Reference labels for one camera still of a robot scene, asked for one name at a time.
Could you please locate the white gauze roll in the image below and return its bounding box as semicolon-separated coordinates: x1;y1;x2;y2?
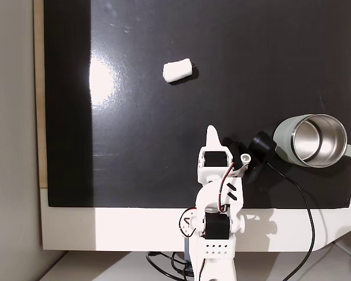
163;58;193;84

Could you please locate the green steel-lined cup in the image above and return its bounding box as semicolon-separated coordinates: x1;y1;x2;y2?
273;114;351;169

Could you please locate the black table mat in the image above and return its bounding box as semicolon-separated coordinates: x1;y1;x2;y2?
43;0;351;210

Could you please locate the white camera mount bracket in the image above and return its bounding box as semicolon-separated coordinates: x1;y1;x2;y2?
228;152;252;179

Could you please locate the black base cable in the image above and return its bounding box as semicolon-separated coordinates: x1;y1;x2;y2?
145;251;194;279

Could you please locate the black camera cable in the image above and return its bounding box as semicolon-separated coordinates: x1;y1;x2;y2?
264;161;316;281

